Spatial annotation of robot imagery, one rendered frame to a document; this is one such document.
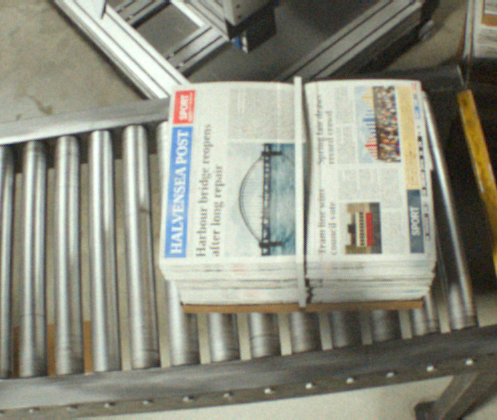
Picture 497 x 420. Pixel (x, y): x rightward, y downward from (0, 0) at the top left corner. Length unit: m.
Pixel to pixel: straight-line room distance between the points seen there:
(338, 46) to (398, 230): 1.20
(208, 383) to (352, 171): 0.40
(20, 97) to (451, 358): 1.74
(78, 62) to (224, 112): 1.48
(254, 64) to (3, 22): 1.00
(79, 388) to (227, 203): 0.41
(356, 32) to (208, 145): 1.17
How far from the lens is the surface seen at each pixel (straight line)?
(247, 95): 1.17
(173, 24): 2.34
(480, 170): 1.37
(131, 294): 1.32
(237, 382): 1.25
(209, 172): 1.12
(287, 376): 1.25
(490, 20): 1.81
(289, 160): 1.12
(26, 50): 2.70
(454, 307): 1.30
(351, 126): 1.14
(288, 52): 2.23
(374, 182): 1.10
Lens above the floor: 2.01
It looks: 64 degrees down
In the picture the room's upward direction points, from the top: 11 degrees counter-clockwise
